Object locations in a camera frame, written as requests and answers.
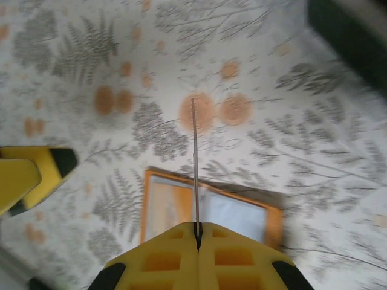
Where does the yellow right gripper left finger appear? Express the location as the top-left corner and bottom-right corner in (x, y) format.
(89, 222), (200, 290)

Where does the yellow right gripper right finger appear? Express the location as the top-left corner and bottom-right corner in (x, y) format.
(198, 222), (307, 290)

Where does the orange leather card holder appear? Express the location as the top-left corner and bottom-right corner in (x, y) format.
(139, 165), (284, 253)

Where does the thin credit card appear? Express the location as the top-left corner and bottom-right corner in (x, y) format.
(190, 97), (201, 238)

